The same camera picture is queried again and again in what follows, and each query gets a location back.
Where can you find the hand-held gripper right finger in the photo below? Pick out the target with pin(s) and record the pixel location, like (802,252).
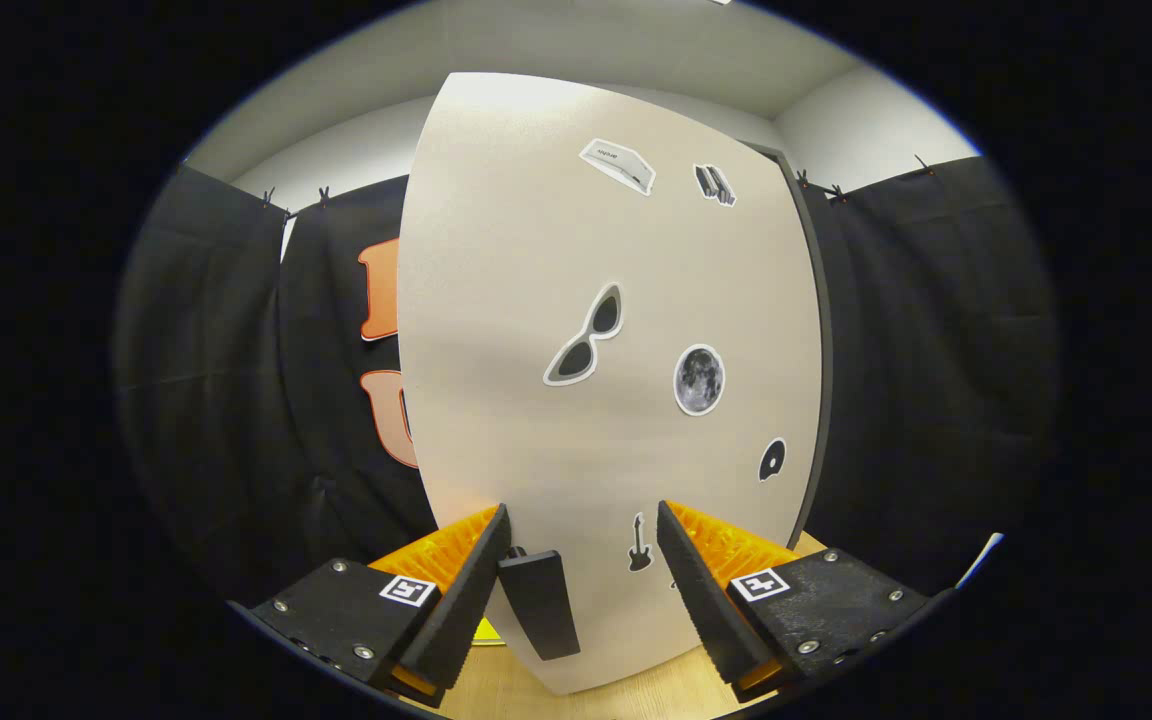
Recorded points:
(706,590)

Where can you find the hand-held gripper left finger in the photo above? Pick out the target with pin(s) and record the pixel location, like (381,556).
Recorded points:
(466,600)

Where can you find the beige shoe cabinet door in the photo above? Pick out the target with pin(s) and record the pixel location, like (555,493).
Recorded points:
(516,350)

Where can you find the yellow book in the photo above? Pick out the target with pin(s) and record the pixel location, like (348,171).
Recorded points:
(489,633)

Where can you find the black backdrop cloth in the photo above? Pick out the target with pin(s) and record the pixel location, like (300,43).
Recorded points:
(936,350)

